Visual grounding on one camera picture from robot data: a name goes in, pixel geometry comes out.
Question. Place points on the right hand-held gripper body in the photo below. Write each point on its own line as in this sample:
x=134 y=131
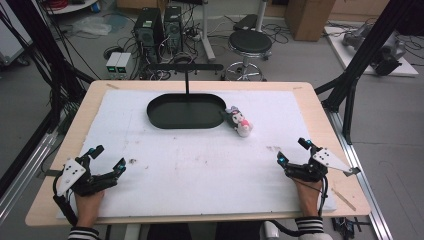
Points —
x=311 y=170

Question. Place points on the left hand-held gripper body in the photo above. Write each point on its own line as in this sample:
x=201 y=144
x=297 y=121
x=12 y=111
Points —
x=81 y=181

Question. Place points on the small plush toy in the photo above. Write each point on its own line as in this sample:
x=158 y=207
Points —
x=240 y=121

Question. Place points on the black oval tray with stand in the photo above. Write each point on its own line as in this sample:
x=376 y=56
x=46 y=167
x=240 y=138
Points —
x=186 y=113

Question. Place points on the person's left hand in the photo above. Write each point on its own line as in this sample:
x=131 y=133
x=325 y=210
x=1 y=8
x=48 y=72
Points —
x=88 y=206

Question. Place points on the person's right hand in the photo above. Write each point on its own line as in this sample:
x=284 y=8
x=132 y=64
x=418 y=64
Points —
x=308 y=198

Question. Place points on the thin wooden stick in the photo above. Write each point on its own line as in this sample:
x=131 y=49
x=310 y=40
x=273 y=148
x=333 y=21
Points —
x=343 y=199

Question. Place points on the white foam mat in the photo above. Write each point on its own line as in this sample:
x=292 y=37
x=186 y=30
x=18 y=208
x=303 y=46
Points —
x=200 y=173

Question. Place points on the white power supply box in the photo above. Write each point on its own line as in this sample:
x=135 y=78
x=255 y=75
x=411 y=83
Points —
x=112 y=63
x=124 y=63

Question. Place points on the white floor platform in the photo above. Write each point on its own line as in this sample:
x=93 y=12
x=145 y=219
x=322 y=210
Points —
x=343 y=50

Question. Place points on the black round stool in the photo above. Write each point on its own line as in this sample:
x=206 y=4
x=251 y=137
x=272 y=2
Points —
x=250 y=41

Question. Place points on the grey robot device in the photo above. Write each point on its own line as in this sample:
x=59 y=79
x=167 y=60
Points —
x=386 y=50

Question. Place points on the brown cardboard box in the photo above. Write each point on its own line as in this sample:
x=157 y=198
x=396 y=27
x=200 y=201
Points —
x=308 y=18

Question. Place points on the clear plastic bag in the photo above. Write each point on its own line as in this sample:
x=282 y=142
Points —
x=91 y=26

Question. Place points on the large black computer tower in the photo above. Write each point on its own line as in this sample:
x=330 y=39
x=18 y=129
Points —
x=148 y=33

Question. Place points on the black flat case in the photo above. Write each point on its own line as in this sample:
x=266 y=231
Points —
x=246 y=22

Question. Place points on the slim black computer tower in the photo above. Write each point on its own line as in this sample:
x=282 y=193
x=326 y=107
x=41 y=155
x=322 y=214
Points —
x=172 y=28

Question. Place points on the white table leg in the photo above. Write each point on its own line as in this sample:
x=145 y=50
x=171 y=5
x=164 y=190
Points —
x=207 y=33

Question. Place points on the aluminium rail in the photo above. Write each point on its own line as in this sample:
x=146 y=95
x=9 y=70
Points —
x=363 y=180
x=23 y=173

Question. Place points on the black metal frame post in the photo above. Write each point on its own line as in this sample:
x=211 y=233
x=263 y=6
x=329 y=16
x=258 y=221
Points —
x=43 y=43
x=363 y=56

